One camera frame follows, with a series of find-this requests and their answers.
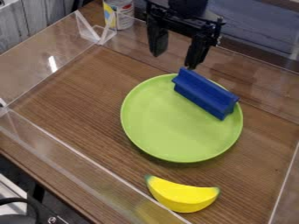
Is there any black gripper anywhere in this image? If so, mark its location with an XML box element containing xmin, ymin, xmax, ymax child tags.
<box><xmin>144</xmin><ymin>0</ymin><xmax>225</xmax><ymax>70</ymax></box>

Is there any blue plastic block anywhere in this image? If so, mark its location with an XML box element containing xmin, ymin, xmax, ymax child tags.
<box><xmin>172</xmin><ymin>67</ymin><xmax>238</xmax><ymax>121</ymax></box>

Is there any yellow toy banana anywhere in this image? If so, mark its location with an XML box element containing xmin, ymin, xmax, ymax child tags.
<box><xmin>144</xmin><ymin>175</ymin><xmax>220</xmax><ymax>214</ymax></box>

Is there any green round plate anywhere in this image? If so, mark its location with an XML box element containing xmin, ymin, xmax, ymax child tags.
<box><xmin>120</xmin><ymin>73</ymin><xmax>242</xmax><ymax>164</ymax></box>

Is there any black cable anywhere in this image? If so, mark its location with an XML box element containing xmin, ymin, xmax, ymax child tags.
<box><xmin>0</xmin><ymin>197</ymin><xmax>44</xmax><ymax>224</ymax></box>

